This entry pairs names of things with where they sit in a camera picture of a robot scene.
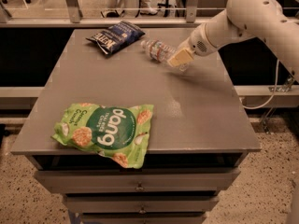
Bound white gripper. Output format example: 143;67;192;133
167;23;218;67

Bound metal railing frame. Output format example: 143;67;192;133
0;0;227;28

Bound grey drawer cabinet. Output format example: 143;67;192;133
12;29;260;224

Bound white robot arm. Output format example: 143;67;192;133
178;0;299;81

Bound white cable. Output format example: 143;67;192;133
242;59;280;110

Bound clear plastic water bottle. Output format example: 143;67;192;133
141;40;189;71

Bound green dang chips bag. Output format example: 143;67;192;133
52;103;154;169

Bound person legs with shoes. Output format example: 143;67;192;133
100;0;158;18

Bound blue chip bag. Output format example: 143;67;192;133
88;21;145;56

